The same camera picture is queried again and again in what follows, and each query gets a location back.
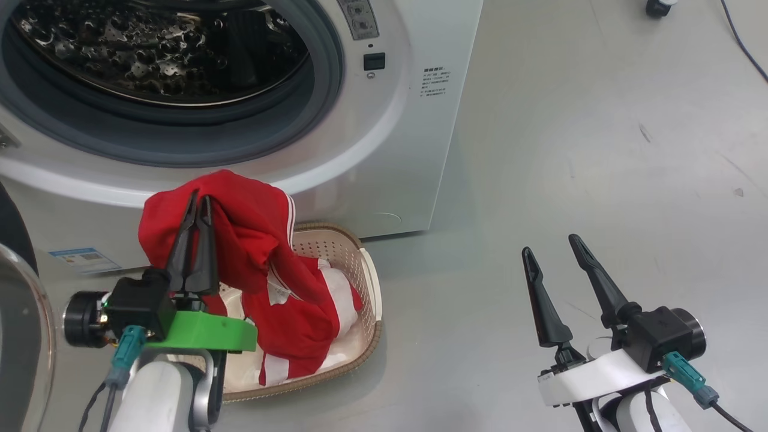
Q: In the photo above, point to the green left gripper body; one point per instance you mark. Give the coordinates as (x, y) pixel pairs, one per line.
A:
(204, 333)

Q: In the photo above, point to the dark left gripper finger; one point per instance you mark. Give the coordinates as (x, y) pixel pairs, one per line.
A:
(180, 252)
(205, 252)

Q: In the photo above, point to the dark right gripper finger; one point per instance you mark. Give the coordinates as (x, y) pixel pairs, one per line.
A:
(600, 282)
(543, 300)

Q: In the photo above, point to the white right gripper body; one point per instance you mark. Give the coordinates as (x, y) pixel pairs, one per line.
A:
(594, 375)

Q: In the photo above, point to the red and white garment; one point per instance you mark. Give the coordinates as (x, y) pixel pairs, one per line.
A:
(258, 258)

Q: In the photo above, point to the black round glass washer door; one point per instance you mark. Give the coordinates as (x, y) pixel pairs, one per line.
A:
(24, 336)

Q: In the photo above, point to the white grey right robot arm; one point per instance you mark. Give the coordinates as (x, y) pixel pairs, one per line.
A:
(636, 414)

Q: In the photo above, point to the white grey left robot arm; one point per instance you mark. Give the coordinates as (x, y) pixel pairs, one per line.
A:
(156, 390)

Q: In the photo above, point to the cream perforated laundry basket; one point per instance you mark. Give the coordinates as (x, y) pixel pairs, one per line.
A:
(360, 282)

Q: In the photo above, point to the white front-load washing machine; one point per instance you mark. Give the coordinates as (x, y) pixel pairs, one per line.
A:
(372, 156)

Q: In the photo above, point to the blue energy label sticker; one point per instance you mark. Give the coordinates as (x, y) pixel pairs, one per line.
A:
(84, 260)

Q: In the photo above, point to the grey warning sticker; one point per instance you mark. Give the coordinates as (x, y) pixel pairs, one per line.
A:
(360, 15)

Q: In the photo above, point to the metal frame leg with caster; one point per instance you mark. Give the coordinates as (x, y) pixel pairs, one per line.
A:
(660, 6)

